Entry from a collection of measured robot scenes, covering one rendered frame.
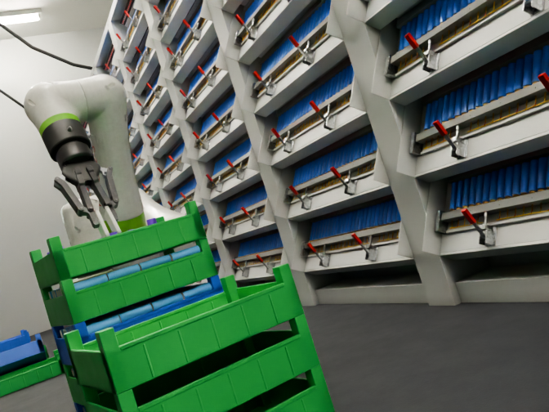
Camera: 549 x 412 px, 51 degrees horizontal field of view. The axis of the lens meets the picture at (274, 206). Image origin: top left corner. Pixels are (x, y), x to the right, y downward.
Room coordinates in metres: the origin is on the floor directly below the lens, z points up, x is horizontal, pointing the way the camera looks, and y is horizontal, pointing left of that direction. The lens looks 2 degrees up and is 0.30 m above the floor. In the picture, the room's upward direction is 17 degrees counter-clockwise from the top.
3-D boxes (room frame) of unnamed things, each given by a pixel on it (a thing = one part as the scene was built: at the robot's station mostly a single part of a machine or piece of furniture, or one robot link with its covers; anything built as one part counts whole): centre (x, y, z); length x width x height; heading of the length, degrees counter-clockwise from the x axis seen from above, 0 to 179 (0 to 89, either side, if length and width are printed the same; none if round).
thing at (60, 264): (1.19, 0.33, 0.36); 0.30 x 0.20 x 0.08; 124
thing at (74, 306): (1.19, 0.33, 0.28); 0.30 x 0.20 x 0.08; 124
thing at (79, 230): (1.91, 0.60, 0.48); 0.16 x 0.13 x 0.19; 120
